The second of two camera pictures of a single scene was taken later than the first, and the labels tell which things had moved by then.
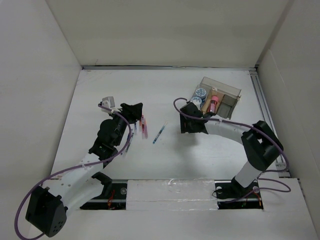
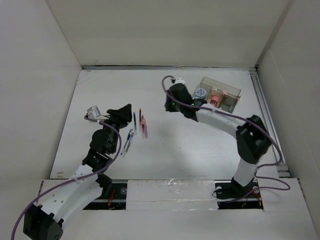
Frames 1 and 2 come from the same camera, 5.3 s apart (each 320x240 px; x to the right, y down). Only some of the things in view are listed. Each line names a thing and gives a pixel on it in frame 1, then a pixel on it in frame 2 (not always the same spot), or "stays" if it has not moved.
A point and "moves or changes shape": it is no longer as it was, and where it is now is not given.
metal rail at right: (281, 166) stays
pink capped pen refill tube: (213, 103) stays
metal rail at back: (232, 67) stays
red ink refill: (143, 123) moves or changes shape
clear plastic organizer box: (213, 96) stays
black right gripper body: (187, 124) to (172, 105)
